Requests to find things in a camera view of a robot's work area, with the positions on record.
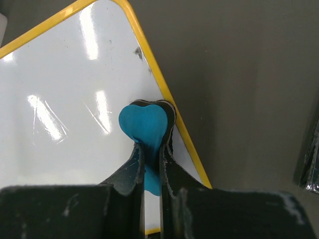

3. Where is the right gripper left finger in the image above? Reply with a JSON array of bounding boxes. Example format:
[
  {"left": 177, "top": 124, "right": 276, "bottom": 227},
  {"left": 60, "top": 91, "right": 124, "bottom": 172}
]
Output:
[{"left": 101, "top": 143, "right": 145, "bottom": 239}]

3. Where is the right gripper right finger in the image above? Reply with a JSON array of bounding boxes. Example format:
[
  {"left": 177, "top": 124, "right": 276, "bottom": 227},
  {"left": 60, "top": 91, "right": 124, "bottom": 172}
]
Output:
[{"left": 159, "top": 143, "right": 209, "bottom": 239}]

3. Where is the blue bone-shaped eraser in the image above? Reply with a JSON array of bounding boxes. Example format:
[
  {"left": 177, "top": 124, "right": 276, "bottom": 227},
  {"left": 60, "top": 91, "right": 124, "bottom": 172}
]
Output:
[{"left": 119, "top": 100, "right": 176, "bottom": 196}]

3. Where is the yellow-framed whiteboard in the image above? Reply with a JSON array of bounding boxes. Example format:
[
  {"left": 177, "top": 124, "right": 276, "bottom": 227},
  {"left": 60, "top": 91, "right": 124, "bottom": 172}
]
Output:
[{"left": 0, "top": 0, "right": 210, "bottom": 239}]

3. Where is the black notebook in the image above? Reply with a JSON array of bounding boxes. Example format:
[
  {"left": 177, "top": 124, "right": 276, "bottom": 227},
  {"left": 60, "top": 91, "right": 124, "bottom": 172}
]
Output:
[{"left": 294, "top": 109, "right": 319, "bottom": 194}]

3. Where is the cream drawer cabinet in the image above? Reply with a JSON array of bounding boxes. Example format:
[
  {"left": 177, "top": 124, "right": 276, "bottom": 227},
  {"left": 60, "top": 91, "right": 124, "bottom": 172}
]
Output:
[{"left": 0, "top": 13, "right": 7, "bottom": 46}]

